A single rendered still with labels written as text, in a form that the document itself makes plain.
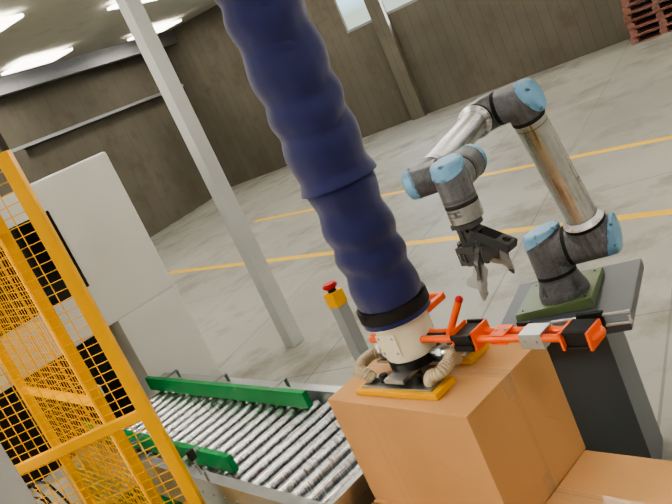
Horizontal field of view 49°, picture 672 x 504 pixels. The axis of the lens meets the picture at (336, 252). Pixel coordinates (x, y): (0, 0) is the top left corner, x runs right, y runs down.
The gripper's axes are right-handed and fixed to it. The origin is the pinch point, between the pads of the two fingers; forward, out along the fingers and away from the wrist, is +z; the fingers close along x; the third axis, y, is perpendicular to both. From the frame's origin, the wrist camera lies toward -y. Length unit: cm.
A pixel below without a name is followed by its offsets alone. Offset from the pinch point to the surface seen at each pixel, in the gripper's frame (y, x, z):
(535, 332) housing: -6.6, 2.1, 12.6
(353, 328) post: 131, -49, 41
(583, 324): -19.6, -0.2, 11.8
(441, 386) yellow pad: 25.3, 10.9, 25.1
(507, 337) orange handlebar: 2.0, 3.2, 13.4
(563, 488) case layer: 7, -1, 67
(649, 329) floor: 73, -180, 121
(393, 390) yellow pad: 42, 15, 25
